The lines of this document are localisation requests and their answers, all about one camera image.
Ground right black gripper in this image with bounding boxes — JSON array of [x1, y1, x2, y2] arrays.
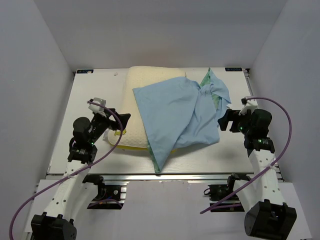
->
[[217, 108, 254, 136]]

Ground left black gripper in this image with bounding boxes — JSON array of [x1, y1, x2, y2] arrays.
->
[[88, 108, 130, 145]]

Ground cream yellow foam pillow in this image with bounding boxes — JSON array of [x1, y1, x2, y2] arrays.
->
[[104, 66, 187, 150]]

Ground light blue pillowcase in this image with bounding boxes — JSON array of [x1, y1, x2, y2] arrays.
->
[[139, 68, 231, 173]]

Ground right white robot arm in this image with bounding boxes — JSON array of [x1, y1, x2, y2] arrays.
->
[[218, 109, 297, 240]]

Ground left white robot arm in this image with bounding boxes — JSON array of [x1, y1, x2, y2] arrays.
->
[[31, 105, 131, 240]]

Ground right blue table sticker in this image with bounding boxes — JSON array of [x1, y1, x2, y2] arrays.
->
[[224, 67, 243, 72]]

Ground blue table sticker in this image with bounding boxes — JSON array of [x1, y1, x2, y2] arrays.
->
[[224, 67, 243, 72], [76, 69, 94, 74]]

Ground left blue table sticker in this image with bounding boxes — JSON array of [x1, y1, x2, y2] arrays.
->
[[76, 69, 94, 74]]

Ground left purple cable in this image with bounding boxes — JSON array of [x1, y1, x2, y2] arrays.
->
[[9, 99, 124, 240]]

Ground purple cable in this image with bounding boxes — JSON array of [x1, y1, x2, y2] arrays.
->
[[9, 99, 124, 240], [199, 96, 293, 215]]

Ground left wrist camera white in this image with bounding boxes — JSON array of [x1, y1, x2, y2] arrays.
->
[[88, 97, 107, 117]]

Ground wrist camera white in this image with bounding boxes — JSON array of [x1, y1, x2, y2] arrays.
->
[[88, 97, 107, 117], [238, 96, 258, 116]]

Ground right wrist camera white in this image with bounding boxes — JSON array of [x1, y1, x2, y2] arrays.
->
[[238, 96, 258, 116]]

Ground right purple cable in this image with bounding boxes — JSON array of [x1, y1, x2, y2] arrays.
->
[[199, 96, 293, 215]]

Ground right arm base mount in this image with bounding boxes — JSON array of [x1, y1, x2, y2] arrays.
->
[[203, 173, 251, 213]]

